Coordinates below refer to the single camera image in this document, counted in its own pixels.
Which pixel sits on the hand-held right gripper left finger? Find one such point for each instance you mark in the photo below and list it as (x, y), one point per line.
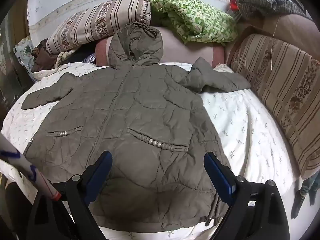
(100, 172)

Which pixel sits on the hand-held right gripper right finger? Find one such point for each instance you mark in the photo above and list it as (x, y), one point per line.
(217, 177)

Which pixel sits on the olive quilted hooded jacket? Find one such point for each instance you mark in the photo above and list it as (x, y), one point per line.
(140, 105)

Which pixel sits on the dark clothes pile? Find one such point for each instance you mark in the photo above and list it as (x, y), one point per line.
(77, 58)

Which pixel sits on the white leaf print bedsheet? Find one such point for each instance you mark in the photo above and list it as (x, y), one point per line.
(237, 130)

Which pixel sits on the white tube with red band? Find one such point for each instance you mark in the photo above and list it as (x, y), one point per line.
(25, 162)

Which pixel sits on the blue denim pants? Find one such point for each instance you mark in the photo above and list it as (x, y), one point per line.
(306, 187)

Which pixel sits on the striped floral sofa cushion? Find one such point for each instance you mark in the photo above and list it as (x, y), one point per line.
(287, 92)

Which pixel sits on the dark brown cloth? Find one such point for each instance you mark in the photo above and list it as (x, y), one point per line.
(42, 57)

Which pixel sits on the dark wooden furniture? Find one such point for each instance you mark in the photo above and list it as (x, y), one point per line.
(10, 80)

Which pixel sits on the pink cushion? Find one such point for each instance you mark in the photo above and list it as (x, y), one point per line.
(180, 47)

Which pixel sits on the pale floral cloth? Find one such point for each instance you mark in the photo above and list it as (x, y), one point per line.
(23, 52)

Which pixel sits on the striped floral pillow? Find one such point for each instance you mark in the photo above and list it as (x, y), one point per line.
(100, 22)

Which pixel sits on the green patterned blanket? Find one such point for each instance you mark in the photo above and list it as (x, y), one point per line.
(195, 20)

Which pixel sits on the brown sofa backrest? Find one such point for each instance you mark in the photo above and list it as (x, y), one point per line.
(295, 27)

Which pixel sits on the red cloth item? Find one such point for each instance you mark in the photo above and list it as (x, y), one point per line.
(233, 5)

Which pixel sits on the grey tweed cloth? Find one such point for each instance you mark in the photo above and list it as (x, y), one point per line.
(262, 2)

